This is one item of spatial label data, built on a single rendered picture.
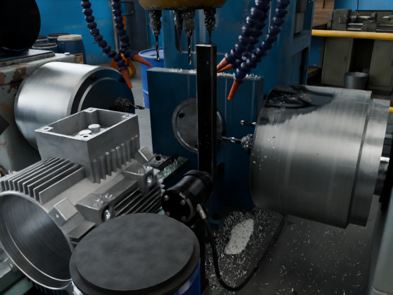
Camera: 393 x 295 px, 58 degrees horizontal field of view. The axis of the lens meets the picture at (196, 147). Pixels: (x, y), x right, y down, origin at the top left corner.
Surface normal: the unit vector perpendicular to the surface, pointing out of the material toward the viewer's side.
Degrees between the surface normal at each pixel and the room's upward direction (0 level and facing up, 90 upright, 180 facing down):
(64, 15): 90
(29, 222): 73
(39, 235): 54
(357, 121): 39
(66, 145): 90
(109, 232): 0
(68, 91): 47
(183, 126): 90
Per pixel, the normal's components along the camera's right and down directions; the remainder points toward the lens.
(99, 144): 0.90, 0.16
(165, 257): -0.02, -0.91
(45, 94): -0.39, -0.23
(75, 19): 0.78, 0.24
